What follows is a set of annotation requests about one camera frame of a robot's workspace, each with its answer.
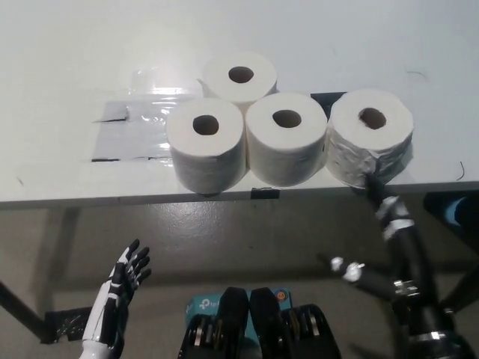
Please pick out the black floor tape patch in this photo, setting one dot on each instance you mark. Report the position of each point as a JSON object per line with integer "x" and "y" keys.
{"x": 63, "y": 323}

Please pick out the wrinkled white toilet paper roll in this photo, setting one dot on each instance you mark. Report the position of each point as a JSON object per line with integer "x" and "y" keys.
{"x": 374, "y": 149}

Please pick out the small black tape strip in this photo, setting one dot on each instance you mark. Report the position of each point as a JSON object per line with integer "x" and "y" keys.
{"x": 265, "y": 193}

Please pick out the black table leg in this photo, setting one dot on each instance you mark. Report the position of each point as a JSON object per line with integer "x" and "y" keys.
{"x": 460, "y": 288}
{"x": 18, "y": 303}

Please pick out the black tape square on table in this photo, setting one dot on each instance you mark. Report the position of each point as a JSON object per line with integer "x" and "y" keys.
{"x": 322, "y": 100}

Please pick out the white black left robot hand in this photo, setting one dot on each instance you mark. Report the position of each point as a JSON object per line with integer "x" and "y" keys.
{"x": 112, "y": 299}

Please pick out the teal cardboard router box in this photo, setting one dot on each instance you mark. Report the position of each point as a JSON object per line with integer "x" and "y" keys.
{"x": 204, "y": 303}

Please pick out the clear tape over grey patch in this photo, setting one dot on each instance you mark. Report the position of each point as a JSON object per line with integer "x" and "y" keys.
{"x": 127, "y": 138}

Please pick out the blue round object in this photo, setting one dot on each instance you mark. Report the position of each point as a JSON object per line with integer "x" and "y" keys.
{"x": 456, "y": 211}

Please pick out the smooth white toilet paper roll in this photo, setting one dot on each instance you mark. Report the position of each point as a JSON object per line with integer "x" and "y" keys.
{"x": 206, "y": 161}
{"x": 284, "y": 157}
{"x": 232, "y": 93}

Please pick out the thin black thread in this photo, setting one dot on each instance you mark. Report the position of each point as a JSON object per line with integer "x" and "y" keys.
{"x": 464, "y": 172}

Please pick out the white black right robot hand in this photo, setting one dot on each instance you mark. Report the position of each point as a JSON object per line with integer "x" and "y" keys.
{"x": 393, "y": 218}

